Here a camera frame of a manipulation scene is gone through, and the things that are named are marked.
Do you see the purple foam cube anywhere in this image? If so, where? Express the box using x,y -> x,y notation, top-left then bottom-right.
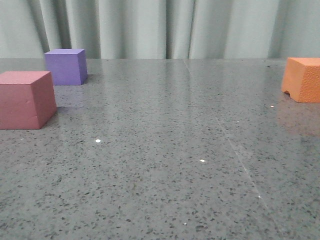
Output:
44,48 -> 88,86

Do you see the pale green curtain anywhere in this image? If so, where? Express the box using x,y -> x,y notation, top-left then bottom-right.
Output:
0,0 -> 320,59

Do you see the red foam cube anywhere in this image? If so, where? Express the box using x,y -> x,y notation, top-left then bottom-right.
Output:
0,71 -> 57,130

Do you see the orange foam cube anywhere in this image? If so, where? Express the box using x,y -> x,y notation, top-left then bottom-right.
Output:
281,57 -> 320,103

